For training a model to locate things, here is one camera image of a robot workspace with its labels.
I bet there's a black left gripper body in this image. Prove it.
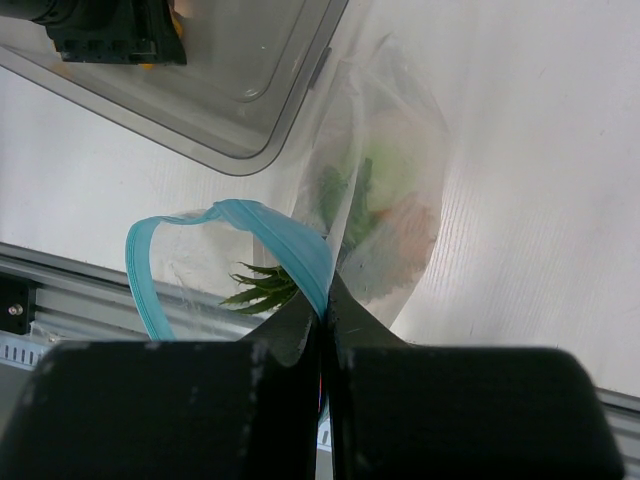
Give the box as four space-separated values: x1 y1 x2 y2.
1 0 176 65

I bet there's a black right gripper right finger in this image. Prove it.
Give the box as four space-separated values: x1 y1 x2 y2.
324 279 625 479

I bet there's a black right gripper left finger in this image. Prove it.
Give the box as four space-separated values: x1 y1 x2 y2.
1 295 320 479

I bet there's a toy pineapple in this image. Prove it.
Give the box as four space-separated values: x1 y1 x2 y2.
218 158 441 316

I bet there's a clear zip top bag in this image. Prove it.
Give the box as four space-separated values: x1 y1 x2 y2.
125 34 450 341

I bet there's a white toy radish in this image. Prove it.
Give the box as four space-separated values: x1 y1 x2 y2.
363 110 416 211

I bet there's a yellow toy ginger root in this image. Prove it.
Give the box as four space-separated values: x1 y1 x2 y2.
136 9 187 70

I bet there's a clear grey plastic bin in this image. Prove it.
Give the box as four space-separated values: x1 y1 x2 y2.
1 1 346 176

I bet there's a white slotted cable duct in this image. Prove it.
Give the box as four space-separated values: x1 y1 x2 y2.
0 331 50 371

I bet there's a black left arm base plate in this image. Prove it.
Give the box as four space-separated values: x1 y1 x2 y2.
0 273 37 335

